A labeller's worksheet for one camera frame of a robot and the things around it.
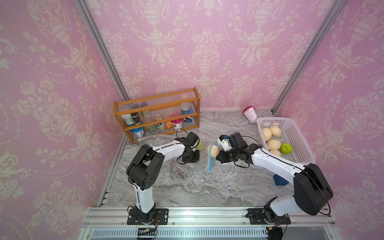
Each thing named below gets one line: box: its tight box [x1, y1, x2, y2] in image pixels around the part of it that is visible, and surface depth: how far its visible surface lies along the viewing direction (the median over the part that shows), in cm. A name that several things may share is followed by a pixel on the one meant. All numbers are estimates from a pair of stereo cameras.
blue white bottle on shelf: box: [180, 102, 195, 123], surface depth 103 cm
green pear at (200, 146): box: [195, 141, 204, 151], surface depth 96 cm
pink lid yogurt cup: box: [243, 105, 258, 123], surface depth 115 cm
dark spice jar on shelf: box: [130, 112, 141, 125], surface depth 91 cm
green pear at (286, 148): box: [280, 142, 294, 155], surface depth 94 cm
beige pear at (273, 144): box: [267, 139, 282, 151], surface depth 95 cm
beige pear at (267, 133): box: [262, 127, 273, 142], surface depth 101 cm
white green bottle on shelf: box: [121, 113, 136, 126], surface depth 91 cm
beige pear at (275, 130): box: [270, 125, 282, 138], surface depth 103 cm
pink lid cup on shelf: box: [170, 118, 184, 132], surface depth 102 cm
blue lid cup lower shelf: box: [130, 127, 144, 138], surface depth 98 cm
